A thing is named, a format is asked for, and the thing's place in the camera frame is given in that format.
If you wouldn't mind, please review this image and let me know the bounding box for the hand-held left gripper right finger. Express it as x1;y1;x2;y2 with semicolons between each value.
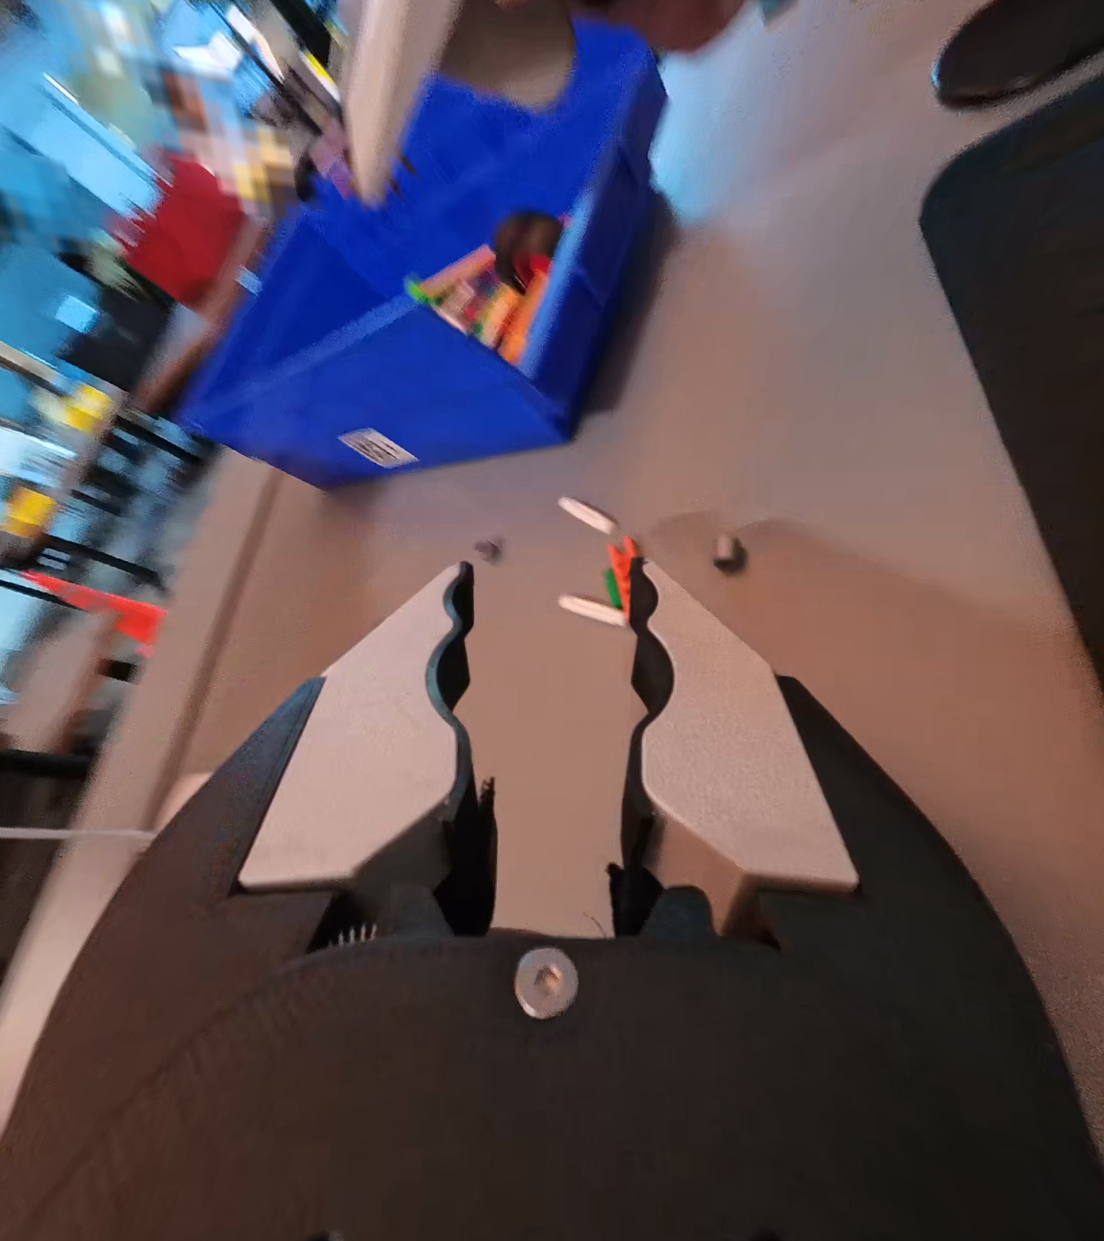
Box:
608;557;861;937

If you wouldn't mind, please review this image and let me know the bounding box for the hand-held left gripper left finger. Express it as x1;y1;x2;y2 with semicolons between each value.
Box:
237;559;498;937

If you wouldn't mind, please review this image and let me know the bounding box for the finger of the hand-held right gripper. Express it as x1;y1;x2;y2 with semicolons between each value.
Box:
341;0;463;206

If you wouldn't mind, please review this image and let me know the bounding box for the dark oval object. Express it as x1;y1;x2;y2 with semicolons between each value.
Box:
932;0;1104;111

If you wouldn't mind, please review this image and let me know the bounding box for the orange traffic cone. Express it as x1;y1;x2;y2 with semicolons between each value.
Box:
26;570;168;647

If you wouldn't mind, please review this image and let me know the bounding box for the blue plastic bin white tag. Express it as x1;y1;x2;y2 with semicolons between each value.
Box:
176;16;672;488

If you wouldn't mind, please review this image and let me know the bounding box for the red tote bag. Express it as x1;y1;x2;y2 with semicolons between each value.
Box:
123;152;255;303

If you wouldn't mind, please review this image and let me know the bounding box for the pile of colourful construction pieces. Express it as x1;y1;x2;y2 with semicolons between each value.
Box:
405;216;565;367

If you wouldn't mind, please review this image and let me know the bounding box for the black toy wheel red hub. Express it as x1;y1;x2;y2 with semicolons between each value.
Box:
491;209;565;284

